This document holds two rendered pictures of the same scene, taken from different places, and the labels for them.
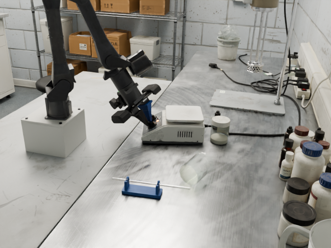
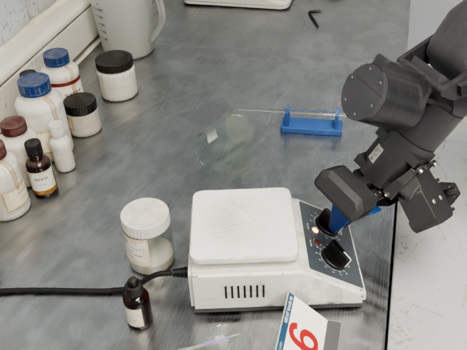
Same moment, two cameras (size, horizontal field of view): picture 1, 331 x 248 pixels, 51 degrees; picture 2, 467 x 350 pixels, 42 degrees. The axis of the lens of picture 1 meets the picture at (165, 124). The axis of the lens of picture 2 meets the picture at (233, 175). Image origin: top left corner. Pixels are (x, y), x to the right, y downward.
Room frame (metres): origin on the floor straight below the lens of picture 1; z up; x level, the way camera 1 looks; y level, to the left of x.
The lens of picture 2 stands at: (1.58, -0.05, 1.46)
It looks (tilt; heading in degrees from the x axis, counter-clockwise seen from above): 37 degrees down; 182
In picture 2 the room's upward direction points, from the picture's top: 3 degrees counter-clockwise
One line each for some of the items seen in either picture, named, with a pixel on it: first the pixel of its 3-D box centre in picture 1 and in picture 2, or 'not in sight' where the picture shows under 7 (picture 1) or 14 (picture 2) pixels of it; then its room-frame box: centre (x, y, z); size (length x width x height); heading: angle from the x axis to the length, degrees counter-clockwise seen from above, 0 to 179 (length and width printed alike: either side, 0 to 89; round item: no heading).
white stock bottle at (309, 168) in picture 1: (307, 167); (42, 116); (0.77, -0.37, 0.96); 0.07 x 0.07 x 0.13
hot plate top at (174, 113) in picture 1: (183, 113); (242, 223); (1.05, -0.06, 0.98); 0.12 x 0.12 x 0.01; 1
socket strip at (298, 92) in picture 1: (299, 81); not in sight; (1.63, -0.65, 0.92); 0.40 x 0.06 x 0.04; 166
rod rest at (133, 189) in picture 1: (142, 186); (311, 119); (0.72, 0.05, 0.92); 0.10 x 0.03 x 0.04; 81
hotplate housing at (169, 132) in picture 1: (175, 125); (265, 249); (1.05, -0.03, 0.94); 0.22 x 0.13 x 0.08; 91
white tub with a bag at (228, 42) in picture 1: (228, 41); not in sight; (2.12, -0.36, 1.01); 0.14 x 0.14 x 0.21
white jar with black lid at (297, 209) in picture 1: (296, 223); (116, 76); (0.59, -0.29, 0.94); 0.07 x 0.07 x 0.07
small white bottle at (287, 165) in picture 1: (287, 165); (60, 146); (0.81, -0.34, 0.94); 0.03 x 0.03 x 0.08
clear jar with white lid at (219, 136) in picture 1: (219, 130); (148, 237); (1.02, -0.18, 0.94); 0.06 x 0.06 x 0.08
